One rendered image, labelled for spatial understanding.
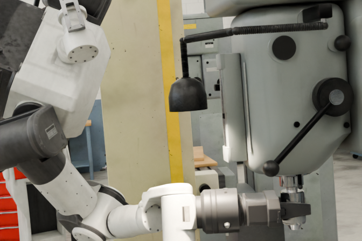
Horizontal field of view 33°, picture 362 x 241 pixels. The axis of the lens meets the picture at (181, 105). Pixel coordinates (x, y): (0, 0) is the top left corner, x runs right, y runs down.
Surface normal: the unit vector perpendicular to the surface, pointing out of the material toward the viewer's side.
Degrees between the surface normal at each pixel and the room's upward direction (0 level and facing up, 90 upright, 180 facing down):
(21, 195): 83
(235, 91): 90
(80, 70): 58
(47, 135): 77
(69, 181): 94
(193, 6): 90
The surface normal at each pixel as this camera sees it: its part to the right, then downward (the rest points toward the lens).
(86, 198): 0.84, 0.03
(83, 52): 0.30, 0.85
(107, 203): 0.28, -0.48
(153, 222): 0.63, -0.23
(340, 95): 0.15, 0.04
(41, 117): 0.92, -0.29
